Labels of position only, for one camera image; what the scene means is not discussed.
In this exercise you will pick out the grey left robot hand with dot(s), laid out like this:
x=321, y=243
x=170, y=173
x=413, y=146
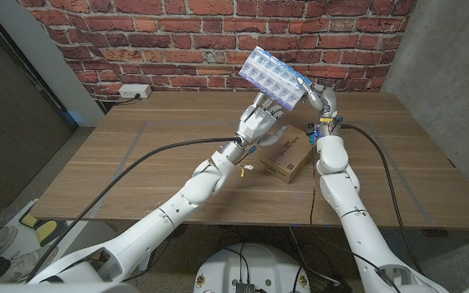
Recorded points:
x=255, y=122

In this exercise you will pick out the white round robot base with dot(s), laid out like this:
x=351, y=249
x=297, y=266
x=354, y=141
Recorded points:
x=251, y=264

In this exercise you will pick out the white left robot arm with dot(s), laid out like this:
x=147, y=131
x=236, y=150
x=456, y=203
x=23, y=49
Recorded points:
x=153, y=228

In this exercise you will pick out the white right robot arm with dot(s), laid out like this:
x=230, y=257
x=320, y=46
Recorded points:
x=360, y=232

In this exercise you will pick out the white table leg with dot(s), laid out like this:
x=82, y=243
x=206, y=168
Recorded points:
x=145, y=262

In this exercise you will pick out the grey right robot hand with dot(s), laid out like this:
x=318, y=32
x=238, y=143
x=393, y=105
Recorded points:
x=329, y=99

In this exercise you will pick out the grey finned box on base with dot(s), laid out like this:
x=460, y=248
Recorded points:
x=244, y=288

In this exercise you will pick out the red brick printed backdrop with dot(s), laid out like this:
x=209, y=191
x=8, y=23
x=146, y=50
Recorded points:
x=137, y=40

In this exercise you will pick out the white power strip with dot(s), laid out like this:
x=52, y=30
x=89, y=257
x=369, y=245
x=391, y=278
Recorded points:
x=134, y=90

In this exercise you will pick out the yellow and black floor pad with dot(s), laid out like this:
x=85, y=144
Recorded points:
x=43, y=228

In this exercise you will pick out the brown cardboard packing box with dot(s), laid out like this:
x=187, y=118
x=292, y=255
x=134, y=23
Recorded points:
x=287, y=156

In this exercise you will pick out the white robot chest shell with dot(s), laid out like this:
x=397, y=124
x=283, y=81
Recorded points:
x=55, y=288

